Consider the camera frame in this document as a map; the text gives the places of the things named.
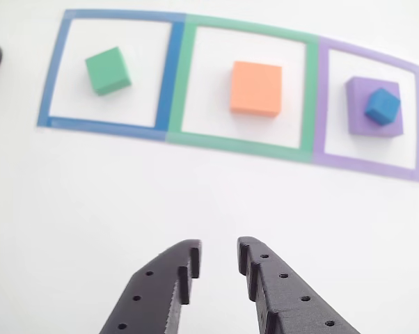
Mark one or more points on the purple square block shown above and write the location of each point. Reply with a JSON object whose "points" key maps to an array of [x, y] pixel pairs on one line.
{"points": [[357, 118]]}

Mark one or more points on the small blue cube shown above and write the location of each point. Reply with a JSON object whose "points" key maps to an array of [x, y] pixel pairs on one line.
{"points": [[381, 106]]}

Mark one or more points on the orange square block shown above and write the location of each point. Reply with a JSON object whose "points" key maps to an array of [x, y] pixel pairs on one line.
{"points": [[256, 87]]}

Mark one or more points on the green cube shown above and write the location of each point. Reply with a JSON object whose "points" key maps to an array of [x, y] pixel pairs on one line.
{"points": [[106, 69]]}

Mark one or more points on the purple tape square frame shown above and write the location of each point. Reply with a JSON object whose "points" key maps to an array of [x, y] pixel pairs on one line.
{"points": [[319, 104]]}

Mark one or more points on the green tape square frame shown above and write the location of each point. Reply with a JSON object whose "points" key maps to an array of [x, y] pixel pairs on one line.
{"points": [[308, 97]]}

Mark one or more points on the blue tape square frame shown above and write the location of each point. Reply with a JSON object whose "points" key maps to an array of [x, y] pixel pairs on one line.
{"points": [[167, 76]]}

